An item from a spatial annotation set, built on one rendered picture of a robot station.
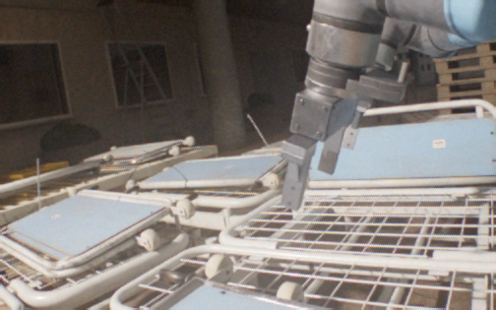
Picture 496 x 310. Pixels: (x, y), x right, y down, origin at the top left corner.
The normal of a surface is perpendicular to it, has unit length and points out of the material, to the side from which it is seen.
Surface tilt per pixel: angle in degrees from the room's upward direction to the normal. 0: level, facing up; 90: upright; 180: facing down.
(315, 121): 97
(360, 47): 112
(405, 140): 90
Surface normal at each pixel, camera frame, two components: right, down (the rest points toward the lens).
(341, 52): -0.31, 0.39
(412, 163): -0.53, 0.21
